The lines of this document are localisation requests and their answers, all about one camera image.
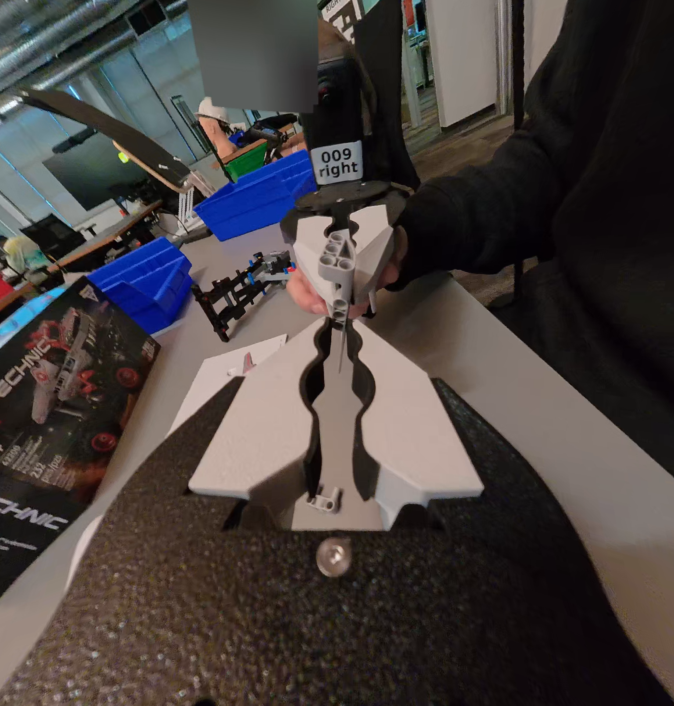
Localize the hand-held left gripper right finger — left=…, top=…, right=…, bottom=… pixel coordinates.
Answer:
left=342, top=319, right=484, bottom=531

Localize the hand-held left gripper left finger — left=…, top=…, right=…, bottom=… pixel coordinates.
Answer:
left=188, top=319, right=339, bottom=531

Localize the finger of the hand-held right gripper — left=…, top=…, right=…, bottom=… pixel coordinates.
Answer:
left=282, top=212, right=339, bottom=310
left=347, top=203, right=396, bottom=308

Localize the grey tapered panel piece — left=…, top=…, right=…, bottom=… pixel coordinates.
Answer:
left=316, top=230, right=361, bottom=374

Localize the small grey connector piece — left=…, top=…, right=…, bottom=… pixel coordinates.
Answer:
left=306, top=484, right=343, bottom=515

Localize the person's right forearm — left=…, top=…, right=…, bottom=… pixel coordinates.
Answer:
left=395, top=176, right=569, bottom=293

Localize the wooden background desk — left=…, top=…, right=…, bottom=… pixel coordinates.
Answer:
left=49, top=200, right=164, bottom=272

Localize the person's right hand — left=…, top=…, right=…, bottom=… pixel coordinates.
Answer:
left=286, top=256, right=409, bottom=322

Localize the blue plastic bin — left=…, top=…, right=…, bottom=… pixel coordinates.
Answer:
left=195, top=149, right=317, bottom=242
left=88, top=237, right=194, bottom=335

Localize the black toy chassis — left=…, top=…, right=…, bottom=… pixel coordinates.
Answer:
left=191, top=250, right=298, bottom=344

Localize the green plastic bin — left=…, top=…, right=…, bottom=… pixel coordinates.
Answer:
left=227, top=139, right=282, bottom=183

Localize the white board stand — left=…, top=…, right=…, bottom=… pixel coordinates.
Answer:
left=173, top=171, right=217, bottom=235

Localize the black toy set box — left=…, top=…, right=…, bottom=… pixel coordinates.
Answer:
left=0, top=276, right=162, bottom=605

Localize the black curved board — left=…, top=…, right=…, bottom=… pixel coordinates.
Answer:
left=18, top=87, right=197, bottom=195

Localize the person's black clothed body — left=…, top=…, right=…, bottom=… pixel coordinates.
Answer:
left=513, top=0, right=674, bottom=486

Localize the silver ventilation duct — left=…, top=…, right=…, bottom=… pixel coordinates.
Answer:
left=0, top=0, right=190, bottom=101

